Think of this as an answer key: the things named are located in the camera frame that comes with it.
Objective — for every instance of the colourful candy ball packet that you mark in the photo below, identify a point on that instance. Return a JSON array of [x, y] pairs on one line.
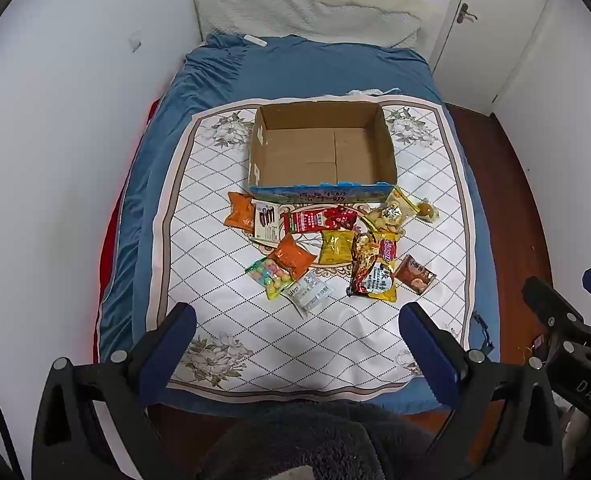
[[271, 276]]

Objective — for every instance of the yellow clear snack bag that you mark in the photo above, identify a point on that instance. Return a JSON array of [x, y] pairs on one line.
[[391, 215]]

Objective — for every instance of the white door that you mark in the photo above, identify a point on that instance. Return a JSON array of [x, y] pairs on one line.
[[490, 35]]

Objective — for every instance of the white pillow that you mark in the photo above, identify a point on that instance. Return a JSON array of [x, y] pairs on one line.
[[295, 12]]

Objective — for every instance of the brown snack packet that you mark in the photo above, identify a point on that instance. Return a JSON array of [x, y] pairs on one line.
[[415, 274]]

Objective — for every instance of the red snack packet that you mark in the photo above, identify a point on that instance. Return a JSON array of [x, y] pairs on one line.
[[320, 219]]

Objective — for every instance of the dark fleece clothing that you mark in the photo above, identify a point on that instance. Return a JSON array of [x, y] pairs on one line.
[[315, 440]]

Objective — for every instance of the orange snack packet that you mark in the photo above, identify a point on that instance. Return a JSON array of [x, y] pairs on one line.
[[294, 256], [239, 211]]

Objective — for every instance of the clear white snack packet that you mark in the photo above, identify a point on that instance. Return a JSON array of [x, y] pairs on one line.
[[309, 294]]

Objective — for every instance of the cream chocolate cookie packet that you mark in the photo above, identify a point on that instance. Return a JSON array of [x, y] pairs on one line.
[[266, 221]]

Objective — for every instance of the red yellow noodle packet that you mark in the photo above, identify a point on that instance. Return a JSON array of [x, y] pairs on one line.
[[373, 277]]

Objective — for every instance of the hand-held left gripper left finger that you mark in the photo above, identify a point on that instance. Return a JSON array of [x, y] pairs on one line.
[[170, 345]]

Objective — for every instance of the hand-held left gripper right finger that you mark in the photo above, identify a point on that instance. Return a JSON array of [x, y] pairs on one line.
[[430, 355]]

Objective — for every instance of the cardboard box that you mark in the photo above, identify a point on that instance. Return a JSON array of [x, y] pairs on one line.
[[320, 152]]

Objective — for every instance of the white remote control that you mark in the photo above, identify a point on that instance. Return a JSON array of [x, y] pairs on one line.
[[255, 40]]

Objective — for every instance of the small clear bag brown ball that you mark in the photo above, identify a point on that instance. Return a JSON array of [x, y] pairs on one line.
[[428, 210]]

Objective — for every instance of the blue bed blanket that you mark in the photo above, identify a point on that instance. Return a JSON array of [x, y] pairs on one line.
[[295, 70]]

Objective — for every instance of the white floral printed quilt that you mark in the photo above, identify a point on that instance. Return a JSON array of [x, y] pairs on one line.
[[215, 240]]

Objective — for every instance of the yellow snack packet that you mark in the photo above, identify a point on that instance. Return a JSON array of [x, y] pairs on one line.
[[336, 247]]

